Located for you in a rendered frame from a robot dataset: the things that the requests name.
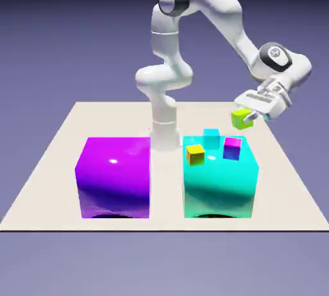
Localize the small cyan cube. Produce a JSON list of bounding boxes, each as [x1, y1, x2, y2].
[[202, 128, 221, 150]]

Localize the small yellow cube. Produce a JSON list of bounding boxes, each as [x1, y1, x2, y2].
[[185, 143, 206, 167]]

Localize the large cyan box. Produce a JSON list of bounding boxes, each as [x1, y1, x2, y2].
[[182, 134, 260, 219]]

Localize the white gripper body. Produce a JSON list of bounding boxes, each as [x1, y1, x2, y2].
[[233, 89, 285, 121]]

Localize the small lime green cube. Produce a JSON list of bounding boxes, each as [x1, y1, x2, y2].
[[230, 108, 254, 131]]

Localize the small magenta cube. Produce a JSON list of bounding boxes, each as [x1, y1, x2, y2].
[[222, 136, 243, 162]]

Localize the large purple box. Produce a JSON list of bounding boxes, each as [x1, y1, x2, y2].
[[74, 136, 151, 219]]

